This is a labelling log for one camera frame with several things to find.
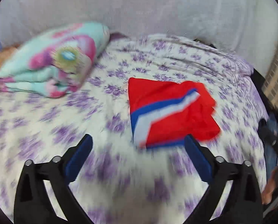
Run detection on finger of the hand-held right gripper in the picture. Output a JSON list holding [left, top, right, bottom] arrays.
[[258, 119, 278, 164]]

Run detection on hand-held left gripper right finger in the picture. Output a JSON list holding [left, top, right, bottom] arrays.
[[184, 134, 263, 224]]

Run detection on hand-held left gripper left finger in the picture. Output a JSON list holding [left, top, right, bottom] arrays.
[[13, 134, 93, 224]]

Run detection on red pants with blue stripe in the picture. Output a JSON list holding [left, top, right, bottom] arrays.
[[128, 77, 222, 149]]

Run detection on person's right hand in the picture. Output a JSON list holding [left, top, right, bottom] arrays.
[[262, 163, 278, 204]]

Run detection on blue jeans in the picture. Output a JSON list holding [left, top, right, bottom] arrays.
[[265, 118, 278, 180]]

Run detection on purple floral bedsheet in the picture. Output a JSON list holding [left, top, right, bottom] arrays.
[[0, 34, 270, 224]]

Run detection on folded floral blanket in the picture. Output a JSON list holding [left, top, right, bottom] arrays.
[[0, 21, 111, 98]]

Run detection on brown pillow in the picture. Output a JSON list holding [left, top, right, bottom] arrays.
[[0, 45, 20, 96]]

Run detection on lavender headboard cover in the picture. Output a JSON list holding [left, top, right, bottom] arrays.
[[0, 0, 278, 52]]

